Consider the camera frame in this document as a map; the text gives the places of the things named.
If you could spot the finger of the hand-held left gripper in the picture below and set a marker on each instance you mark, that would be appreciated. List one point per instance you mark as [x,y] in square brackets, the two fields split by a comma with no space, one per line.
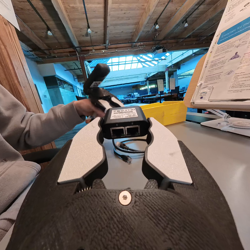
[105,106]
[117,102]

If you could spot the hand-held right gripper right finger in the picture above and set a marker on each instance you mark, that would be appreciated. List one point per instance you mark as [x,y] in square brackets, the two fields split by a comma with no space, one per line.
[166,154]

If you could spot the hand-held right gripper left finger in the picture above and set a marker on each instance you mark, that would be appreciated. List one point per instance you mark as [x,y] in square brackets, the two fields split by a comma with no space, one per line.
[84,154]

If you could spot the black ethernet splitter box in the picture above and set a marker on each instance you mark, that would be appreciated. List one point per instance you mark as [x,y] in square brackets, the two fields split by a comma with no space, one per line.
[125,115]

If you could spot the person's left forearm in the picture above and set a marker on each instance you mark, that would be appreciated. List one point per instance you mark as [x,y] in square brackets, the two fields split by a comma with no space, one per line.
[39,125]

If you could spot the grey desk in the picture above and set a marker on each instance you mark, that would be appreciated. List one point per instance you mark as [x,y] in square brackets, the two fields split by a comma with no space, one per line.
[214,166]

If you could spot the person's left hand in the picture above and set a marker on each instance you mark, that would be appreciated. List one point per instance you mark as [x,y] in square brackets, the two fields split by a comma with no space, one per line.
[86,108]

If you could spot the yellow plastic bin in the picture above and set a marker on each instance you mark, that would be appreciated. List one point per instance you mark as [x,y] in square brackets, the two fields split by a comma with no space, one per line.
[168,112]

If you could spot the white standing board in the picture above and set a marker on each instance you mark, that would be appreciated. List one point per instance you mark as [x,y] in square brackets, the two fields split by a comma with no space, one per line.
[172,83]
[160,85]

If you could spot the ceiling projector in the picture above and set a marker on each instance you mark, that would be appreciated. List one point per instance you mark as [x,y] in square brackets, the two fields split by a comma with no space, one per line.
[159,49]

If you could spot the person's torso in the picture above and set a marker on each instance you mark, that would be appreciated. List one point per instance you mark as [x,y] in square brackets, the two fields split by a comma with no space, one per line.
[15,175]

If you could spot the wooden document board stand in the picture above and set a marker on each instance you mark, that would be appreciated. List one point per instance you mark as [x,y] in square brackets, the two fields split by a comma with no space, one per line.
[195,87]

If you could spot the wooden pillar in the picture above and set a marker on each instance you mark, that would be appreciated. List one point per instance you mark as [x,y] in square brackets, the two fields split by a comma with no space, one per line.
[13,68]

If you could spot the white paper notice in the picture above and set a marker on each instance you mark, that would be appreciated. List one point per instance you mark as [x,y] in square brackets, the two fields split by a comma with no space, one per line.
[7,11]

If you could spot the printed instruction sheet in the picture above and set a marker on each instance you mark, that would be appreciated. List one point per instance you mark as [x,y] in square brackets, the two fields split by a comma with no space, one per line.
[230,58]

